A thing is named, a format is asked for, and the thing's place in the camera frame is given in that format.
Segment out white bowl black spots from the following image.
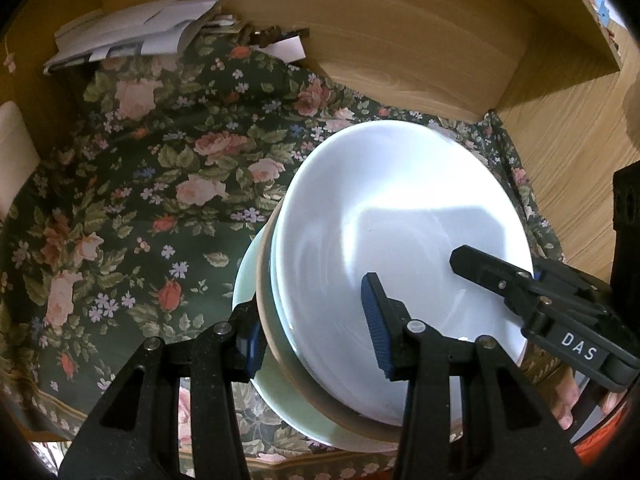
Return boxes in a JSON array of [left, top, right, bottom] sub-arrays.
[[271, 120, 533, 426]]

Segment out orange sleeve forearm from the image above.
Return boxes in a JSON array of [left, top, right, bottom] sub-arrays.
[[574, 404, 629, 467]]

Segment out mint green plate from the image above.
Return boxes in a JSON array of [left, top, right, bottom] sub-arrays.
[[232, 229, 398, 454]]

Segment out stack of white papers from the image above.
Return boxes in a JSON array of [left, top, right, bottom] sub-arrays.
[[43, 0, 222, 74]]

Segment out right hand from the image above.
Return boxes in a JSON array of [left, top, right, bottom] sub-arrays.
[[549, 366, 626, 430]]

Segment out pink bowl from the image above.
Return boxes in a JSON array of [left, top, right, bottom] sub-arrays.
[[255, 209, 400, 444]]

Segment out floral dark green cloth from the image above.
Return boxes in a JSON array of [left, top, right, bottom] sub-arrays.
[[0, 44, 566, 480]]

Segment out small white box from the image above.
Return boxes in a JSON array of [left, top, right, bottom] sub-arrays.
[[258, 36, 306, 64]]

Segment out blue pencil sharpener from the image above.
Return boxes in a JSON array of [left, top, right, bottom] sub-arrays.
[[596, 0, 610, 27]]

